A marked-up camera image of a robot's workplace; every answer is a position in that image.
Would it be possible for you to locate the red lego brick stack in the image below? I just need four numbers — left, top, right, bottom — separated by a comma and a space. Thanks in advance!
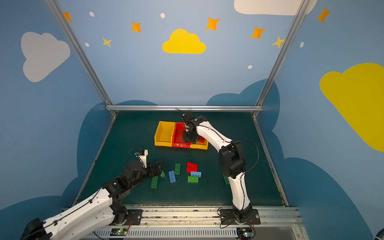
187, 162, 198, 174

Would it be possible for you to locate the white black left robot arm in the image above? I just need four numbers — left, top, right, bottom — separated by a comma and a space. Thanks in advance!
21, 161, 164, 240

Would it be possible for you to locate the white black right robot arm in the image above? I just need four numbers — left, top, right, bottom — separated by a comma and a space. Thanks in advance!
182, 112, 252, 213

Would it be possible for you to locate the green lego brick left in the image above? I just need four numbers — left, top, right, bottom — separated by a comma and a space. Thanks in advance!
151, 176, 159, 189

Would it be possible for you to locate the right yellow plastic bin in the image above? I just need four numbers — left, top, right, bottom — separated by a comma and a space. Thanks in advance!
190, 139, 209, 150

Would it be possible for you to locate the yellow plastic bin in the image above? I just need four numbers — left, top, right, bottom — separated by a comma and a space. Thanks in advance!
190, 139, 209, 150
155, 121, 176, 147

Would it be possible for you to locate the red plastic bin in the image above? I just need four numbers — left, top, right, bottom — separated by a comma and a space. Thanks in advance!
172, 123, 191, 149

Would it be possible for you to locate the green lego brick centre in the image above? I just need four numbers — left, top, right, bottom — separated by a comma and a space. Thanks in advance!
174, 163, 181, 176

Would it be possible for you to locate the left yellow plastic bin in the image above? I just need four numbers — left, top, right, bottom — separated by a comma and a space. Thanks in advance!
155, 121, 176, 147

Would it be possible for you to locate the light blue lego brick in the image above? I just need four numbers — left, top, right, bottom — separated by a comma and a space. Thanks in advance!
190, 171, 202, 178

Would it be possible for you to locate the bright green lego brick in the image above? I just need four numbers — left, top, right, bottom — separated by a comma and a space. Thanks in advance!
187, 176, 199, 183

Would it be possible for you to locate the green lego brick far right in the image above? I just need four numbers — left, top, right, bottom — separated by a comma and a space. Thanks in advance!
223, 175, 230, 186

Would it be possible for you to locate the left controller board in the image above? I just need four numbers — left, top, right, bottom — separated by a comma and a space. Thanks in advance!
110, 229, 129, 237

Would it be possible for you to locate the controller board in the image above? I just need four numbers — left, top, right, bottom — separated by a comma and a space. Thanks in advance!
110, 229, 129, 237
236, 228, 255, 240

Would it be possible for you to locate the right controller board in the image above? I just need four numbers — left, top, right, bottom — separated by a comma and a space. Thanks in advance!
236, 228, 255, 240

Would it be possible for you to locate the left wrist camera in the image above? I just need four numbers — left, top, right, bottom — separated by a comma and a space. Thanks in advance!
135, 150, 149, 168

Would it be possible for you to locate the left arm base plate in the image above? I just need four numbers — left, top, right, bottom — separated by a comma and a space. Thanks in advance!
112, 209, 143, 226

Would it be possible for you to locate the aluminium front mounting rail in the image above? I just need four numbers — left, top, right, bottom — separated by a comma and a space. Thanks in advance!
83, 205, 309, 240

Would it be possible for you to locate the horizontal aluminium frame rail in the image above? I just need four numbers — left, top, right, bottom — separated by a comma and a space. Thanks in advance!
106, 105, 263, 112

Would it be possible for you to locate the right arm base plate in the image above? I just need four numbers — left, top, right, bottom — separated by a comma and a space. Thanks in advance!
217, 208, 261, 226

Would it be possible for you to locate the left aluminium frame post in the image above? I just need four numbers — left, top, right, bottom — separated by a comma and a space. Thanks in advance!
45, 0, 113, 107

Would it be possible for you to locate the aluminium frame post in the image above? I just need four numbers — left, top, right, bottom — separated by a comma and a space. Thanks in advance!
252, 0, 311, 120
45, 0, 113, 107

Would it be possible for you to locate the right aluminium frame post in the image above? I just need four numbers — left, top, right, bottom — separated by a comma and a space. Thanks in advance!
252, 0, 311, 120

